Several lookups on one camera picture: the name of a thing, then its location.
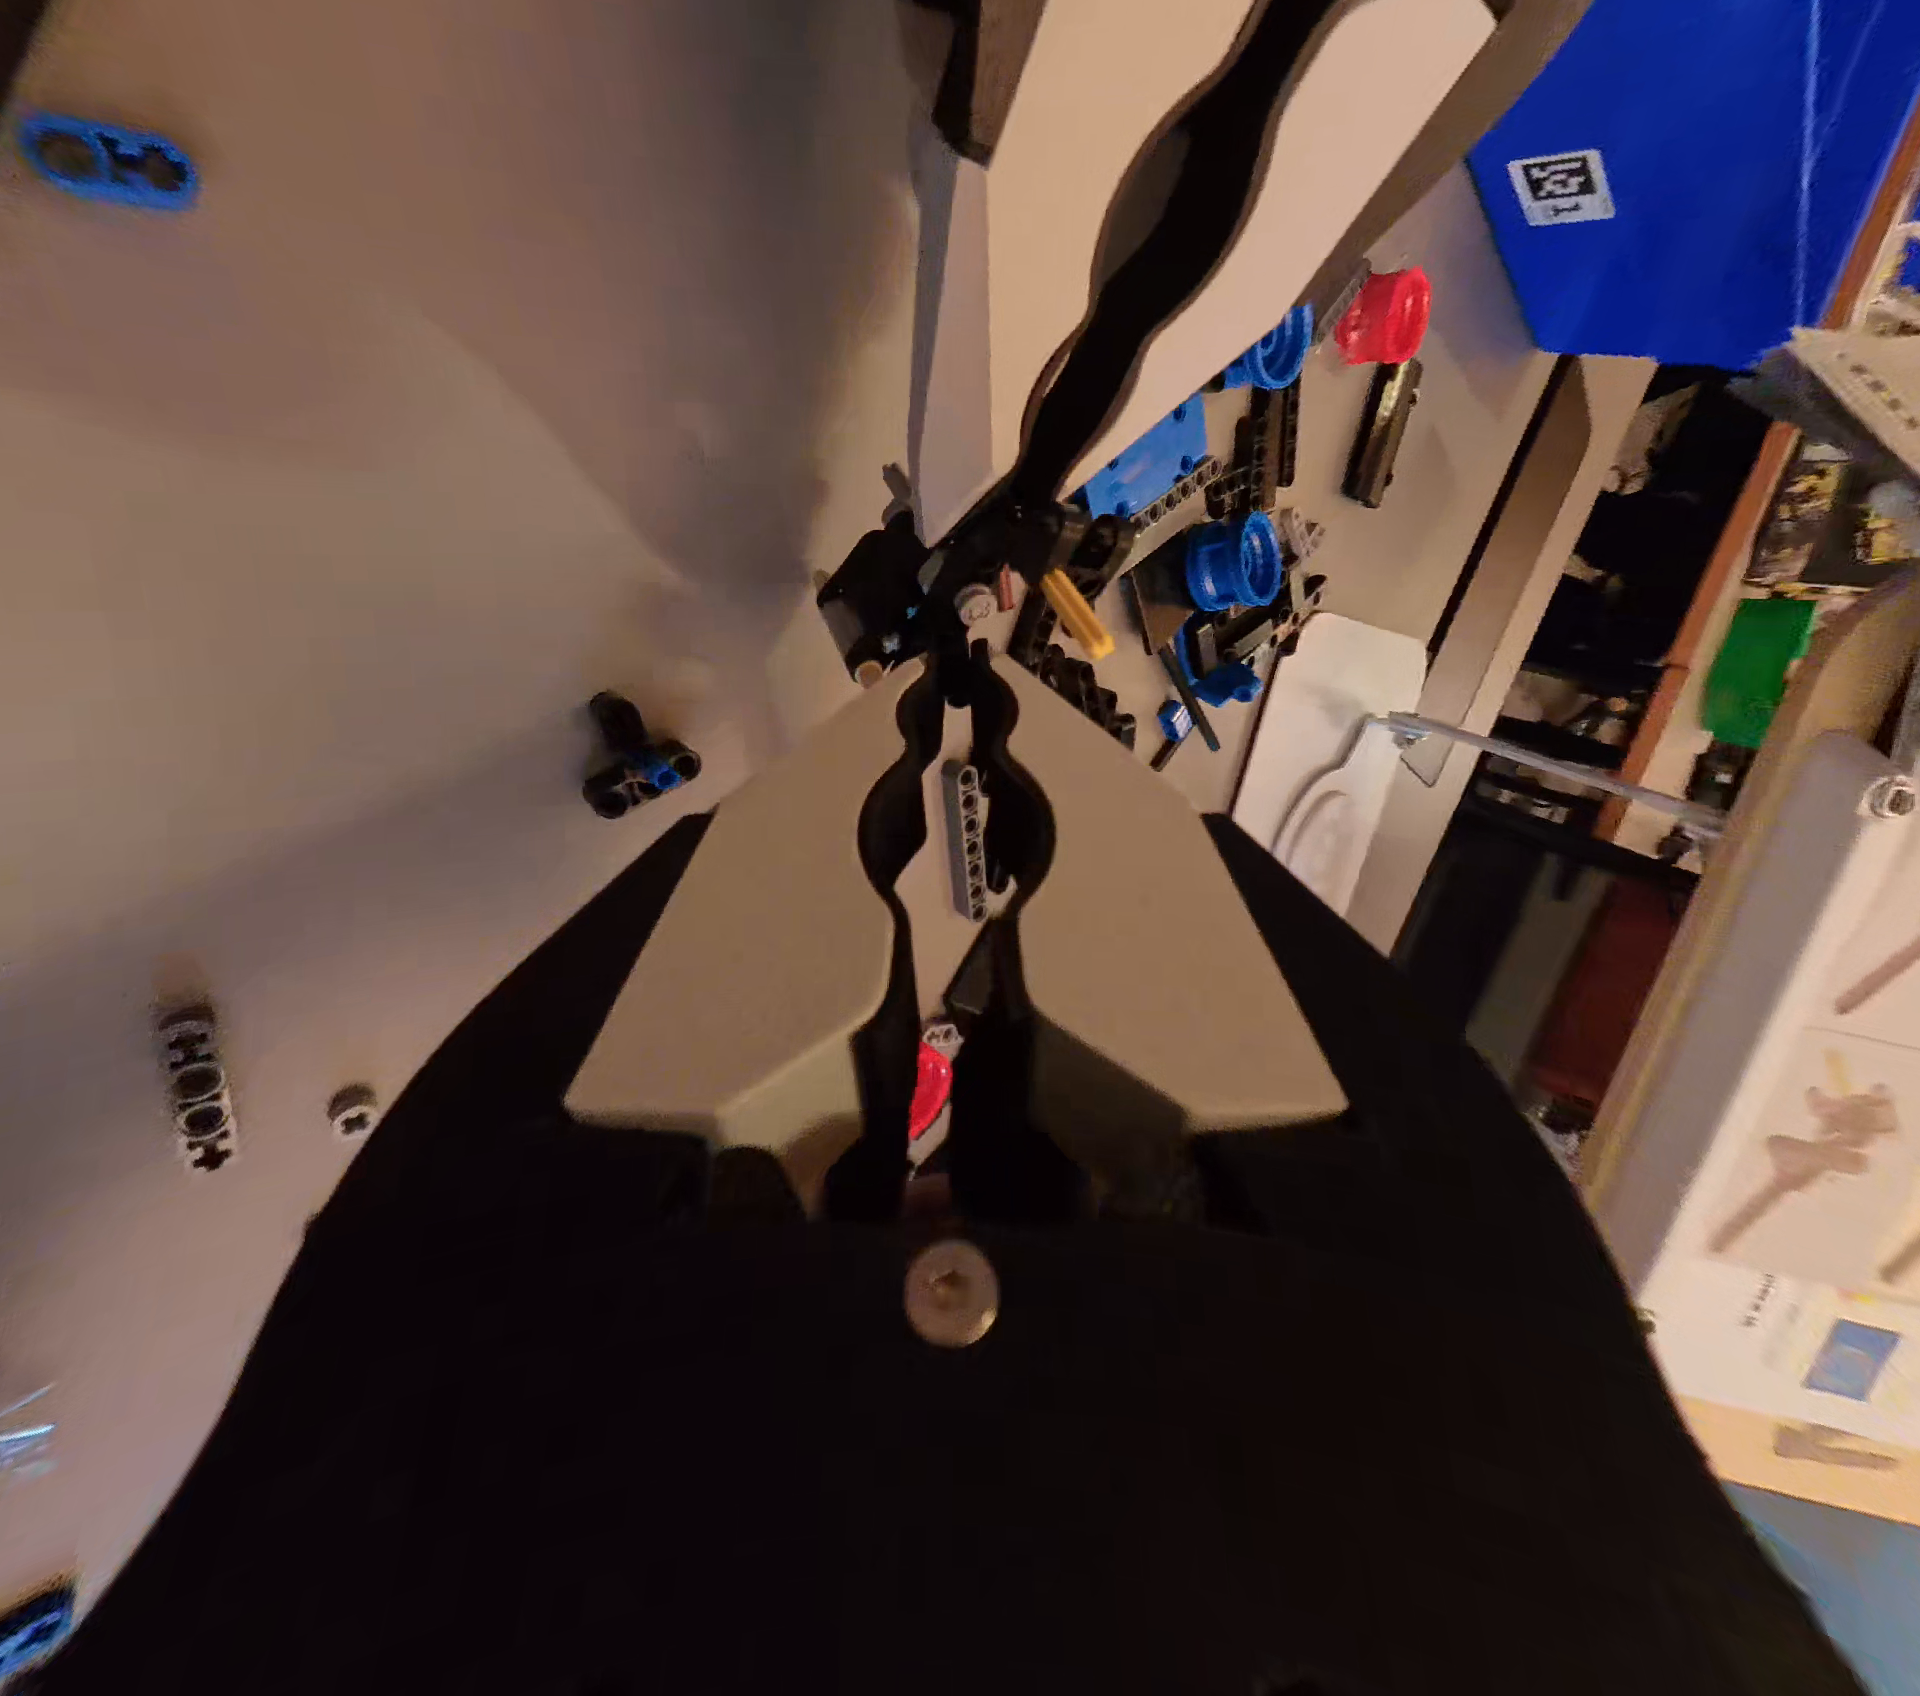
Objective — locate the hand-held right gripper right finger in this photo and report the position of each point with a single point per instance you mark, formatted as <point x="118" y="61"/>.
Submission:
<point x="1171" y="976"/>

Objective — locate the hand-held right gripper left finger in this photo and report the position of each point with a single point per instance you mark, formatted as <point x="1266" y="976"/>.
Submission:
<point x="721" y="976"/>

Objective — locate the blue wheel rim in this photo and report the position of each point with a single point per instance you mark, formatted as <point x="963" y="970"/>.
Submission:
<point x="1233" y="559"/>
<point x="1275" y="347"/>

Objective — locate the long blue pin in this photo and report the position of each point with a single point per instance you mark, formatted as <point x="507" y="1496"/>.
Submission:
<point x="649" y="769"/>

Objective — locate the black beam assembly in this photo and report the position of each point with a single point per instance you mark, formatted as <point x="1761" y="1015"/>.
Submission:
<point x="871" y="595"/>

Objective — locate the clear plastic bag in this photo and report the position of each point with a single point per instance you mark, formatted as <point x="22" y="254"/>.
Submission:
<point x="22" y="1441"/>

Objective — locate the small blue two-hole beam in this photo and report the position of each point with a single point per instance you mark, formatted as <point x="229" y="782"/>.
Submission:
<point x="105" y="159"/>

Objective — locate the pile of black beams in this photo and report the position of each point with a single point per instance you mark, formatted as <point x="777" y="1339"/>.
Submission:
<point x="1080" y="684"/>

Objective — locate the pile of small connector pins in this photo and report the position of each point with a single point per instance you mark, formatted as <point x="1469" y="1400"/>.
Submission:
<point x="352" y="1111"/>

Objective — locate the black frame subassembly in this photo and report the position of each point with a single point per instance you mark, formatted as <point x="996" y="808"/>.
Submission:
<point x="1245" y="630"/>

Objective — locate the long grey beam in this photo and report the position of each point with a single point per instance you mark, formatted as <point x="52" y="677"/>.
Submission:
<point x="972" y="840"/>

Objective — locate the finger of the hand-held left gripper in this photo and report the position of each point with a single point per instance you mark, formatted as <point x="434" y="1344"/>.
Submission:
<point x="1111" y="1"/>
<point x="1351" y="106"/>

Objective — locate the thin black axle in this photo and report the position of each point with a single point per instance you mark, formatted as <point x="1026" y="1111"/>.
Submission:
<point x="1192" y="706"/>

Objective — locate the small blue connector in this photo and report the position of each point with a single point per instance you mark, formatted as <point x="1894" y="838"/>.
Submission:
<point x="1173" y="723"/>

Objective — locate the instruction booklet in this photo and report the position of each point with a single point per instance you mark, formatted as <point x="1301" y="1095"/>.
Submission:
<point x="1814" y="1200"/>

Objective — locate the green object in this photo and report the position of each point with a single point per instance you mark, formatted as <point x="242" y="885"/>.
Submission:
<point x="1754" y="669"/>

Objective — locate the black T-shaped beam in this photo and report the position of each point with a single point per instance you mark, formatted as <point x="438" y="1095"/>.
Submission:
<point x="631" y="759"/>

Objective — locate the blue plastic bin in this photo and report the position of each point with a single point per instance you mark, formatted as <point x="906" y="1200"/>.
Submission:
<point x="1681" y="76"/>

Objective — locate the blue angled panel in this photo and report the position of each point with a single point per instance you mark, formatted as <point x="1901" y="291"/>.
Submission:
<point x="1222" y="680"/>

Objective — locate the light grey L-shaped liftarm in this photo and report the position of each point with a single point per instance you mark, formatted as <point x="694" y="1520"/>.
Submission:
<point x="1305" y="535"/>

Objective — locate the white booklet stand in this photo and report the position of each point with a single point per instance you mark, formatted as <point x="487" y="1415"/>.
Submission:
<point x="1334" y="736"/>

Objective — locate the red wheel rim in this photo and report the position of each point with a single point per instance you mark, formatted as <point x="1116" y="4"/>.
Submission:
<point x="1383" y="317"/>
<point x="930" y="1080"/>

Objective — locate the grey thin beam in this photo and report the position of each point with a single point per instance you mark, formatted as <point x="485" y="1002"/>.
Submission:
<point x="195" y="1089"/>

